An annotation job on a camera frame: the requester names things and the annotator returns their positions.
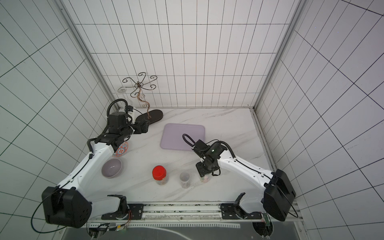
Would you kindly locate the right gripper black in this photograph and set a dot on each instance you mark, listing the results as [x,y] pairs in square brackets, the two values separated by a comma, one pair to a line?
[205,169]

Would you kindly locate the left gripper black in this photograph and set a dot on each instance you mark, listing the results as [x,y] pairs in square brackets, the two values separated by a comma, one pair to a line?
[139,130]

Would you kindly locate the clear jar with colourful candies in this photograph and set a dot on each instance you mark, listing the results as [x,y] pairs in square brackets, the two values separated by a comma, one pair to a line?
[205,178]

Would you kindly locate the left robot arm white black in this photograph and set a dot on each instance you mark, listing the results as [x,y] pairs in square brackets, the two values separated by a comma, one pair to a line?
[73,202]

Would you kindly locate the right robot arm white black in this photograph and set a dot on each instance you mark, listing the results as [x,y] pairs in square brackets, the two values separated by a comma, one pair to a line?
[274,193]

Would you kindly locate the small clear empty jar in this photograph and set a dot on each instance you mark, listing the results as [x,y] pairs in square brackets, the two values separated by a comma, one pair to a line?
[185,180]

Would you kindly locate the red lid candy jar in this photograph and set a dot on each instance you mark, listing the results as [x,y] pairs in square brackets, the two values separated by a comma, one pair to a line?
[160,175]

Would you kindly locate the metal glass holder stand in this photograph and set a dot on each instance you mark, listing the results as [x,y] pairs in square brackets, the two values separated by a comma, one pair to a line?
[144,84]

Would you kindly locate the patterned red blue bowl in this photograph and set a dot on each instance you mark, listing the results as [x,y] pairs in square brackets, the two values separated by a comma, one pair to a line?
[122,150]

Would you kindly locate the hanging wine glass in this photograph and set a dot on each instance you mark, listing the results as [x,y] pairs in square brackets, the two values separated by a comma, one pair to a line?
[123,93]

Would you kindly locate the lilac bowl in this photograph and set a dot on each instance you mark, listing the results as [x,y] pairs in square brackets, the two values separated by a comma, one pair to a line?
[112,168]

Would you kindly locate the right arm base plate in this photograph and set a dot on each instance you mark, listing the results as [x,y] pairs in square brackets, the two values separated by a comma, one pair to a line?
[231,211]

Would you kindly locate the aluminium mounting rail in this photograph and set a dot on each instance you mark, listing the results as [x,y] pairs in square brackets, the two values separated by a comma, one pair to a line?
[194,214]

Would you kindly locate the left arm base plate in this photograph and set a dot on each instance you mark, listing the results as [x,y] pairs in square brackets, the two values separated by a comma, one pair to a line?
[132,211]

